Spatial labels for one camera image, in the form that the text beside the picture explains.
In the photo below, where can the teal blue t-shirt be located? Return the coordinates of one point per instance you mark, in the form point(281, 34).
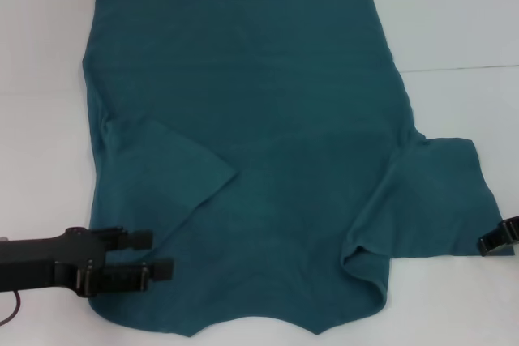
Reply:
point(263, 99)

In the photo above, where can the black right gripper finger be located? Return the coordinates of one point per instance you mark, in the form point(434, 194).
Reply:
point(500, 236)

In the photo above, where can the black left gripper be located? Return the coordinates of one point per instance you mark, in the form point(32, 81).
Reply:
point(36, 263)

